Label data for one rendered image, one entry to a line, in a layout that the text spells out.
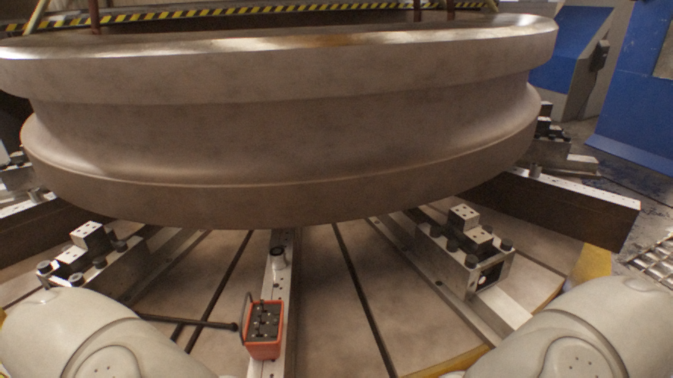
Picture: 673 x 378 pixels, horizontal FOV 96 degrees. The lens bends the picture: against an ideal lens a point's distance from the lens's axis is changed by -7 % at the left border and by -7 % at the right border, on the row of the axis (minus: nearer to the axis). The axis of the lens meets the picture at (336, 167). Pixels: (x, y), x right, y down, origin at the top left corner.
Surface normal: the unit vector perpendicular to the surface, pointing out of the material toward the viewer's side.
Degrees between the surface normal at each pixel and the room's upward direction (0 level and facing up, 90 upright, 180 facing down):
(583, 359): 24
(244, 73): 90
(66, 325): 2
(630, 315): 10
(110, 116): 90
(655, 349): 47
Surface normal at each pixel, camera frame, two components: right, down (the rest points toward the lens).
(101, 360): 0.00, -0.58
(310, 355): -0.02, -0.89
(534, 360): -0.82, -0.56
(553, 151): -0.33, 0.44
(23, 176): 0.44, 0.40
